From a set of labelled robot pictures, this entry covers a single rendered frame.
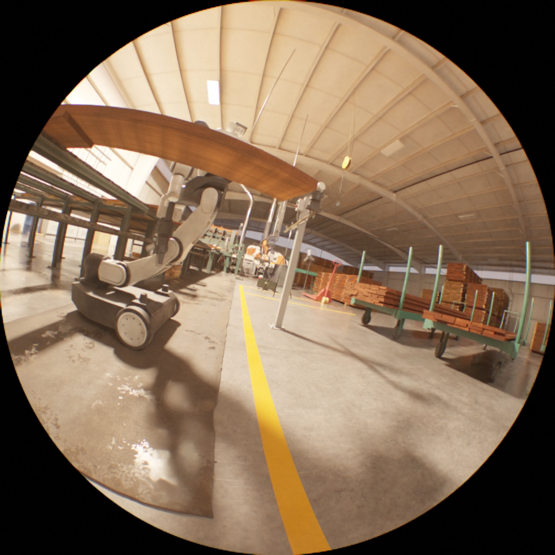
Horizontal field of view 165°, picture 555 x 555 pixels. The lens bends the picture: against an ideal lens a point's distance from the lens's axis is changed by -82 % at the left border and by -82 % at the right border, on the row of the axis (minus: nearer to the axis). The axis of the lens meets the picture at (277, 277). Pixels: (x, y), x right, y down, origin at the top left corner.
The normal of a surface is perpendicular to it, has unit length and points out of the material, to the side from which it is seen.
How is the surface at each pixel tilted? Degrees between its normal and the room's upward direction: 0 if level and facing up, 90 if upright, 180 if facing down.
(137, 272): 90
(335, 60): 177
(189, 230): 90
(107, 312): 90
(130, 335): 90
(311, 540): 0
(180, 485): 0
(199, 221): 110
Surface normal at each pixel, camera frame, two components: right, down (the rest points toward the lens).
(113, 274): 0.25, 0.07
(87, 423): 0.23, -0.97
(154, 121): 0.51, 0.14
